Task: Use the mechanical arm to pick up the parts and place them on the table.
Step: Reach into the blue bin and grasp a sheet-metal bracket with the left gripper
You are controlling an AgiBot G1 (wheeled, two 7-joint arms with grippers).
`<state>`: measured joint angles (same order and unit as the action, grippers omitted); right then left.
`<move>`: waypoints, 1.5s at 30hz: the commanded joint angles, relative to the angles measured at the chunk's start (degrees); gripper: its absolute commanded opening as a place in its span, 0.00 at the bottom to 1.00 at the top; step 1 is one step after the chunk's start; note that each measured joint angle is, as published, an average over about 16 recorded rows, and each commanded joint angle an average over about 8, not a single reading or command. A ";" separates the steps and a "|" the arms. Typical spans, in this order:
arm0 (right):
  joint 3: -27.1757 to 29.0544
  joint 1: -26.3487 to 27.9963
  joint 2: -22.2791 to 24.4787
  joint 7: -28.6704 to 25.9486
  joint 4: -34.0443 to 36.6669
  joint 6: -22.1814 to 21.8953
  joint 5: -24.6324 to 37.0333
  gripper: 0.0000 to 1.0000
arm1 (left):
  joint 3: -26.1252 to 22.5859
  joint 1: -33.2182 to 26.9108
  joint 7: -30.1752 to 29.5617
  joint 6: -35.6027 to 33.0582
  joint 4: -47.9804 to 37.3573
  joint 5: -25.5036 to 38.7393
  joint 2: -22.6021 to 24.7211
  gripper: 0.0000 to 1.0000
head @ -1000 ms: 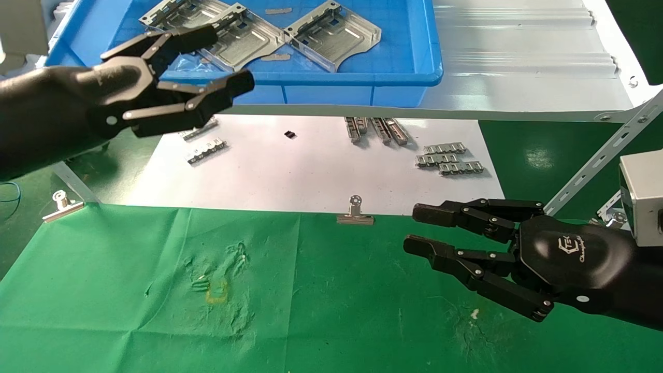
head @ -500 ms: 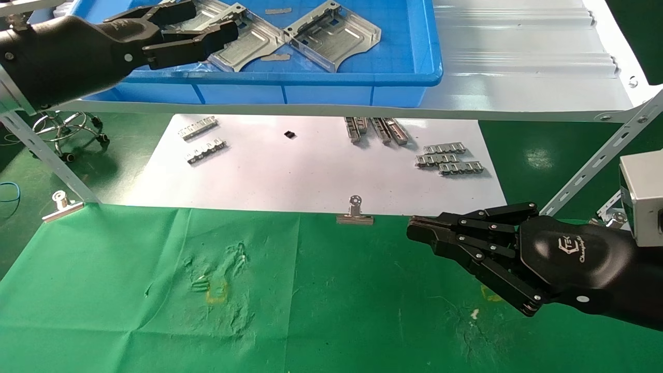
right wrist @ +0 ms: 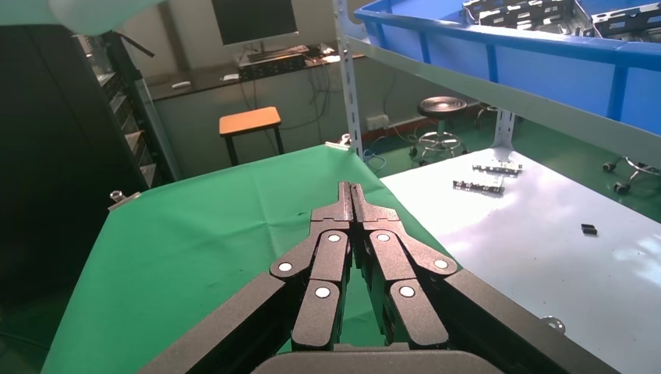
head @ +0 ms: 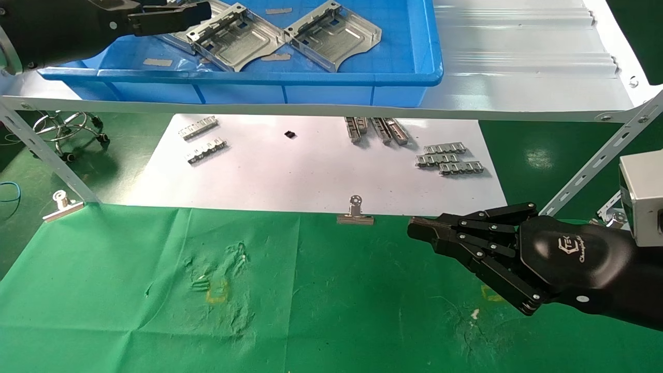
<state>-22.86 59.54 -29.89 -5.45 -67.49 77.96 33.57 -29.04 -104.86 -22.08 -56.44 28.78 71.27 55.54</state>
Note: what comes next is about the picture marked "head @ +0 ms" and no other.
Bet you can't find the green table cloth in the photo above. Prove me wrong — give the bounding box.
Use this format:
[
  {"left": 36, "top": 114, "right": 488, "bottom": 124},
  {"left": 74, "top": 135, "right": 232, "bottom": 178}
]
[{"left": 0, "top": 201, "right": 663, "bottom": 373}]

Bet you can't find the silver corner bracket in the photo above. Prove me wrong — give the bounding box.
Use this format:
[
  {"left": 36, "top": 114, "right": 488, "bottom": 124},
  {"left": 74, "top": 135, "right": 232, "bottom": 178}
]
[{"left": 596, "top": 192, "right": 631, "bottom": 229}]

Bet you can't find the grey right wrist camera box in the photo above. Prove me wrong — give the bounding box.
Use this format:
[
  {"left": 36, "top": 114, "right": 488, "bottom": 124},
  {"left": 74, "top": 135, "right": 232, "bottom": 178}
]
[{"left": 619, "top": 150, "right": 663, "bottom": 248}]

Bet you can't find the thin blue cable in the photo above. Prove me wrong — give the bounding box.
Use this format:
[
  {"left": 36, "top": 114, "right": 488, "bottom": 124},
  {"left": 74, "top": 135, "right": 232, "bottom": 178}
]
[{"left": 0, "top": 181, "right": 22, "bottom": 204}]

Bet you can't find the stamped metal bracket part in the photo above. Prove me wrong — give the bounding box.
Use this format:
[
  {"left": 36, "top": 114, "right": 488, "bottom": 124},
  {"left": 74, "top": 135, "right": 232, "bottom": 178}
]
[
  {"left": 283, "top": 1, "right": 383, "bottom": 74},
  {"left": 186, "top": 3, "right": 286, "bottom": 73},
  {"left": 154, "top": 0, "right": 232, "bottom": 55}
]

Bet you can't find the chrome stool base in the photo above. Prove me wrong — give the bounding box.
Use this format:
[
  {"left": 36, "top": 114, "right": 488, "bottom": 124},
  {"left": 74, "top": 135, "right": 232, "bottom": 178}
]
[{"left": 31, "top": 110, "right": 110, "bottom": 163}]

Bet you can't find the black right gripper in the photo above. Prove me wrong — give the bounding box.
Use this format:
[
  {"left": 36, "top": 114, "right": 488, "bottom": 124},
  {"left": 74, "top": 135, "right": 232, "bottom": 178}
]
[{"left": 407, "top": 202, "right": 638, "bottom": 316}]

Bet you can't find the silver binder clip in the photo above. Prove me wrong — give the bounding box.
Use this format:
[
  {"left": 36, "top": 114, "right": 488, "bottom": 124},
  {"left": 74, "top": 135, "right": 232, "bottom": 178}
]
[
  {"left": 42, "top": 190, "right": 85, "bottom": 224},
  {"left": 336, "top": 195, "right": 375, "bottom": 226}
]

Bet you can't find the blue plastic bin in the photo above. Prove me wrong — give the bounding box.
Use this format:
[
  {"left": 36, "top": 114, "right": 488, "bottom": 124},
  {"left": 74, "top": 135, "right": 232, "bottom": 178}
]
[{"left": 37, "top": 0, "right": 444, "bottom": 108}]

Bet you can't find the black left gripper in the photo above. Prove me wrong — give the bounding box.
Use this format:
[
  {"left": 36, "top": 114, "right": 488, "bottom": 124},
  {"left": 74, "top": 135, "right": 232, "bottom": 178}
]
[{"left": 4, "top": 0, "right": 212, "bottom": 69}]

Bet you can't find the slotted angle shelf brace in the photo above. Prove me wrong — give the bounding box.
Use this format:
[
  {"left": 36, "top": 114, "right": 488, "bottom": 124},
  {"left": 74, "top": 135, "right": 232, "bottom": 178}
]
[
  {"left": 539, "top": 91, "right": 663, "bottom": 217},
  {"left": 0, "top": 99, "right": 100, "bottom": 204}
]

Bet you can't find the white metal shelf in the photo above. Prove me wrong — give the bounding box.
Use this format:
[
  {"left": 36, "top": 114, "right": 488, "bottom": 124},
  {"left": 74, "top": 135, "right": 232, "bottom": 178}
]
[{"left": 0, "top": 0, "right": 663, "bottom": 124}]

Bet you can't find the white paper sheet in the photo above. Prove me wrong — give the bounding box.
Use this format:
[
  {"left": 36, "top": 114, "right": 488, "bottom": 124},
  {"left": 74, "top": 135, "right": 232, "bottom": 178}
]
[{"left": 124, "top": 114, "right": 508, "bottom": 218}]

